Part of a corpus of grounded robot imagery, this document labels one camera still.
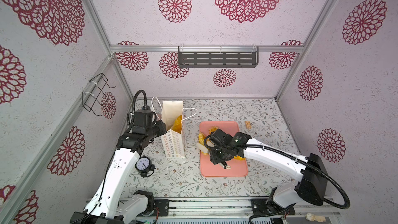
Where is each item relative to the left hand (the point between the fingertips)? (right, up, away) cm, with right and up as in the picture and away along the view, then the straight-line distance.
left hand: (163, 128), depth 76 cm
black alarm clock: (-13, -21, +9) cm, 27 cm away
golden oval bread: (+5, +1, +11) cm, 13 cm away
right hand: (+24, -15, +1) cm, 28 cm away
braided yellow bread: (+26, -3, +22) cm, 35 cm away
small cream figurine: (+68, -40, -6) cm, 79 cm away
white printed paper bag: (+4, -8, +4) cm, 10 cm away
